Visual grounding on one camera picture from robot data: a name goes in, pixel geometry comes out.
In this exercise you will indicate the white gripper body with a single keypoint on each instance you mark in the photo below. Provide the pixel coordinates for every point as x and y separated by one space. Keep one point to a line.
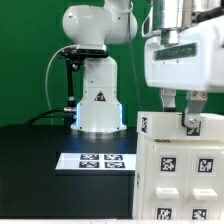
196 63

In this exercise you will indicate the white marker base sheet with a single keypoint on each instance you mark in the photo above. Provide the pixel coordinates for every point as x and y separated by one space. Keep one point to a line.
96 161

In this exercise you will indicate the white cabinet top block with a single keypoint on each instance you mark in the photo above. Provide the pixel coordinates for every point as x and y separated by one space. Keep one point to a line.
168 125

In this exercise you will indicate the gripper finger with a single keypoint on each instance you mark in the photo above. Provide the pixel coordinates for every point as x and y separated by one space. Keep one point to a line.
168 99
196 101

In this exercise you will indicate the black camera stand pole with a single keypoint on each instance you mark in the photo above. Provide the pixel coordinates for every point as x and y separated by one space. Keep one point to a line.
70 69

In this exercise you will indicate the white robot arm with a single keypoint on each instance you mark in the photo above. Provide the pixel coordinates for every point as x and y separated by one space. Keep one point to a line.
114 23

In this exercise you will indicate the white cabinet body box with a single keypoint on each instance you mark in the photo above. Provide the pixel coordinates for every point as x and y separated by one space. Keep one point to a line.
147 159

